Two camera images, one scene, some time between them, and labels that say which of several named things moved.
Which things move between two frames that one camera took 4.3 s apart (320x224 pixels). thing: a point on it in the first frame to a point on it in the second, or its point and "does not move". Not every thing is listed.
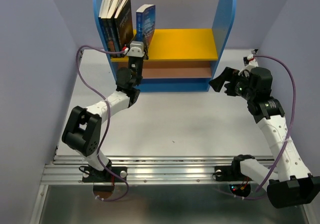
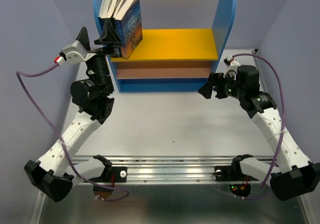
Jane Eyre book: x=145 y=23 to x=129 y=24
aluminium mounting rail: x=147 y=169 does not move
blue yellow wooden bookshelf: x=182 y=59 does not move
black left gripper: x=145 y=51 to x=109 y=37
